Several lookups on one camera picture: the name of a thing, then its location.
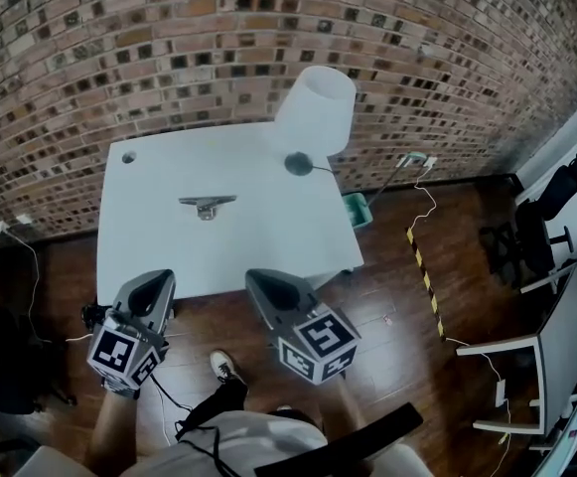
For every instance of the white table lamp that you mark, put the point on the white table lamp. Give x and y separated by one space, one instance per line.
315 110

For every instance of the person's white shoe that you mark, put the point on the person's white shoe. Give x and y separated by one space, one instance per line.
226 365

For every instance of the grey metal bracket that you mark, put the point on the grey metal bracket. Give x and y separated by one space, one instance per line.
207 204

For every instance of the person's left forearm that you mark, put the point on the person's left forearm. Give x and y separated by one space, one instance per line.
111 430

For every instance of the white wall plug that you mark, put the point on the white wall plug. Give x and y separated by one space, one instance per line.
431 161

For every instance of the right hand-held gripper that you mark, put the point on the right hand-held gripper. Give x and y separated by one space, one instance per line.
323 341

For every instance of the yellow black floor tape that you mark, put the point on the yellow black floor tape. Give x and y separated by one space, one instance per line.
427 286

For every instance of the white desk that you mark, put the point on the white desk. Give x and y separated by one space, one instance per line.
561 336

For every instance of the black office chair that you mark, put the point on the black office chair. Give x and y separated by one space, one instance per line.
536 221

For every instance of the white wall power adapter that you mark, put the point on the white wall power adapter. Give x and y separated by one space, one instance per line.
3 226

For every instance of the person's beige shirt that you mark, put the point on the person's beige shirt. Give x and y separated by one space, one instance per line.
248 442

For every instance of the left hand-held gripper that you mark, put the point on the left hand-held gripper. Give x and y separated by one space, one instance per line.
116 353

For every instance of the person's right forearm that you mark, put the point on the person's right forearm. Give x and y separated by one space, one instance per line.
342 405

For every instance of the white wall socket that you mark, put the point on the white wall socket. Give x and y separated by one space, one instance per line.
24 219

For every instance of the white floor power adapter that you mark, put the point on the white floor power adapter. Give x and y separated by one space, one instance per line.
501 394

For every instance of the person's black trouser leg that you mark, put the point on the person's black trouser leg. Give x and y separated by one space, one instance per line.
223 399

